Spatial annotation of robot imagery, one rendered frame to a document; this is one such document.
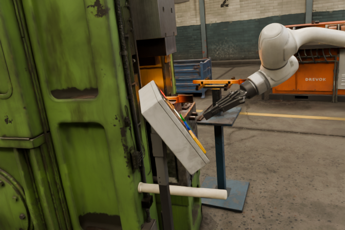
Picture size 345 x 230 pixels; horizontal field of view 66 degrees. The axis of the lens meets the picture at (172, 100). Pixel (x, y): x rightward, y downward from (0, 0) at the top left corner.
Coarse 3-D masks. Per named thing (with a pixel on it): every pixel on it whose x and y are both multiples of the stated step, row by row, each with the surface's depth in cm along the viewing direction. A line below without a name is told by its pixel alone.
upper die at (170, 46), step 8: (136, 40) 144; (144, 40) 142; (152, 40) 141; (160, 40) 140; (168, 40) 145; (144, 48) 144; (152, 48) 142; (160, 48) 141; (168, 48) 145; (144, 56) 145
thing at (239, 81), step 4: (196, 80) 211; (200, 80) 209; (204, 80) 208; (208, 80) 206; (212, 80) 205; (216, 80) 203; (220, 80) 202; (224, 80) 200; (228, 80) 199; (232, 80) 198; (236, 80) 196; (240, 80) 194; (244, 80) 193
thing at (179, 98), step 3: (177, 96) 159; (180, 96) 157; (183, 96) 157; (186, 96) 156; (189, 96) 156; (192, 96) 156; (177, 99) 157; (180, 99) 159; (183, 99) 158; (186, 99) 158; (189, 99) 157; (192, 99) 157; (177, 102) 158; (180, 102) 158; (183, 102) 158; (186, 102) 157; (189, 102) 157; (192, 102) 156
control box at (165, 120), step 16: (144, 96) 99; (160, 96) 86; (144, 112) 82; (160, 112) 83; (176, 112) 99; (160, 128) 84; (176, 128) 85; (176, 144) 87; (192, 144) 88; (192, 160) 89; (208, 160) 90
